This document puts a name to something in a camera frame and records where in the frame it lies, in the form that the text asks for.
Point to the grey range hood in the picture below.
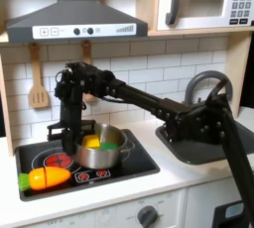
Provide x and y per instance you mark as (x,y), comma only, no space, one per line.
(76,15)

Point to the grey oven knob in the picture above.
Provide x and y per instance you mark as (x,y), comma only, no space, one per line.
(147,216)

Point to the white toy microwave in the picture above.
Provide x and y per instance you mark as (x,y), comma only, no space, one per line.
(205,23)

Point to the black stove top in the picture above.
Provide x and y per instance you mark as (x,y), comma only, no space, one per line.
(139,166)

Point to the red stove burner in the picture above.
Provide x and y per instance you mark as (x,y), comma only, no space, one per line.
(59,160)

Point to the wooden spoon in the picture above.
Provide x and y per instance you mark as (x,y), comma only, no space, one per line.
(86,52)

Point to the dark grey sink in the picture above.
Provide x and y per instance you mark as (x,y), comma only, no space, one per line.
(195,154)

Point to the black oven door window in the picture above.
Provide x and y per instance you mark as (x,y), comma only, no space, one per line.
(231,210)

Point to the dark grey tap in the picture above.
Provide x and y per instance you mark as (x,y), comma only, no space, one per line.
(195,85)

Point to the orange toy carrot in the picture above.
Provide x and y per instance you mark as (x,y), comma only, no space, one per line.
(49,177)

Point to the slotted wooden spatula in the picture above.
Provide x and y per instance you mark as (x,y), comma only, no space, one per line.
(38,96)

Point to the light wooden shelf unit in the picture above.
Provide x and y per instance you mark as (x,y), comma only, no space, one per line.
(147,0)

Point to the steel pot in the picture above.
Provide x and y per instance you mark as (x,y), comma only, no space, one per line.
(99,159)

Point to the yellow block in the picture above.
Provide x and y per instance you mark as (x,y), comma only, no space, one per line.
(91,141)

